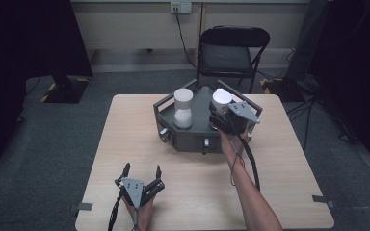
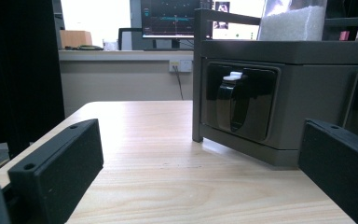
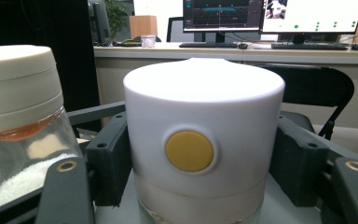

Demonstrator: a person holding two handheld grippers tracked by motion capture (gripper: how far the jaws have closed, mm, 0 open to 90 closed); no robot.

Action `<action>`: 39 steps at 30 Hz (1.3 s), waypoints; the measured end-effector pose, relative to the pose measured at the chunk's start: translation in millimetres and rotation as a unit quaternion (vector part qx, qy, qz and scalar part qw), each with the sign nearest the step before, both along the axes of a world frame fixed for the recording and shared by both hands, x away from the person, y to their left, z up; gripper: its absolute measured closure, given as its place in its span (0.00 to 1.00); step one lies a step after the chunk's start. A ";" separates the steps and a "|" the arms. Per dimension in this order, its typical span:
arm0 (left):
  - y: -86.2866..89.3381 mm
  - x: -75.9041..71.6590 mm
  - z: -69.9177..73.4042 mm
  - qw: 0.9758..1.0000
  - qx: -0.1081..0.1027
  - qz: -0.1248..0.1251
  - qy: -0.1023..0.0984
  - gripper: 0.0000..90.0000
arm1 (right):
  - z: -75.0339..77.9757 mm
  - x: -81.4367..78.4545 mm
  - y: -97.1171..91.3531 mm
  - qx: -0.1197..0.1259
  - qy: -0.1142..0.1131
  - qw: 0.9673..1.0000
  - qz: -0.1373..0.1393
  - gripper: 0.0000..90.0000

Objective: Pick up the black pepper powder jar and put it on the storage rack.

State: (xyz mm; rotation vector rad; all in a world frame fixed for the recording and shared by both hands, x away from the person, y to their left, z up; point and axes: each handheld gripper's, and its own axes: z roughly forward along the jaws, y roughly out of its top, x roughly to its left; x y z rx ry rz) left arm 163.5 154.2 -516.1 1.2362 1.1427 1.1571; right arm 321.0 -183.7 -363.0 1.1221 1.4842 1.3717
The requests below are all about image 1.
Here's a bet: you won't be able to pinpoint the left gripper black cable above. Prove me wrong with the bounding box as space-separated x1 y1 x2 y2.
107 192 125 231

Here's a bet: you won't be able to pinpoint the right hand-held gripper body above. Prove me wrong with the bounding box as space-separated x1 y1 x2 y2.
208 100 261 136

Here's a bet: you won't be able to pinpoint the black wall socket cable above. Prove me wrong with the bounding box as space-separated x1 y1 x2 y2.
173 9 198 69

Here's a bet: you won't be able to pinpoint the black folding chair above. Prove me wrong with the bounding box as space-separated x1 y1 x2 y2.
195 25 271 95

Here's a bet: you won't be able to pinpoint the person's right hand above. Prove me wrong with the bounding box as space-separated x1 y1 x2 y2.
218 129 251 162

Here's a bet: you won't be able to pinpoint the person's left hand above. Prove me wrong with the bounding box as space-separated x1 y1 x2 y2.
123 196 155 231

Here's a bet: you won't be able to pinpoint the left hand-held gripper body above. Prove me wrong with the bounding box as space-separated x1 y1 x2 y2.
114 176 166 210

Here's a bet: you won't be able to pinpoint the white wall socket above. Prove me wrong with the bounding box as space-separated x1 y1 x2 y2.
170 1 193 14

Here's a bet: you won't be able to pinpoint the white lid seasoning jar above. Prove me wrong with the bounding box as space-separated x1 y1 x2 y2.
210 88 234 116

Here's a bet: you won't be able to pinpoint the black floor cables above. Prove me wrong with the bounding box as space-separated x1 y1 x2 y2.
285 95 359 152

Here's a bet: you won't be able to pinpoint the black striped floor base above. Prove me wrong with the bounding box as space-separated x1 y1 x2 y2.
259 76 306 103

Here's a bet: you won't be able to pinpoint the dark curtain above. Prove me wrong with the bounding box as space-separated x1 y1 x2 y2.
0 0 94 175
311 0 370 179

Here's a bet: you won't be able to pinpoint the grey upright panel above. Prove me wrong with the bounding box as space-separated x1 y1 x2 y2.
285 0 332 82

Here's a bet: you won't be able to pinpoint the black corner rack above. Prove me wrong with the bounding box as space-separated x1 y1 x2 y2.
152 78 264 156

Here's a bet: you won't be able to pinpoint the black stand base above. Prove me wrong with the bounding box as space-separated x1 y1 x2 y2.
40 74 91 105

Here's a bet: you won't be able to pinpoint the grey tape strip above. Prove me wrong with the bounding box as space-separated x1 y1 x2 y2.
69 202 93 214
311 194 336 209

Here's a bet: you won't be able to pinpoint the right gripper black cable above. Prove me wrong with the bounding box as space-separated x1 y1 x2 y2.
233 132 261 193

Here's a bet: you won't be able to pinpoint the grey lid seasoning jar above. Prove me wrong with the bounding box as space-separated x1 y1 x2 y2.
172 88 195 130

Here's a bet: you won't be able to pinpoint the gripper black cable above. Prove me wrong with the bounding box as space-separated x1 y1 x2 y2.
107 192 125 231
233 132 261 193

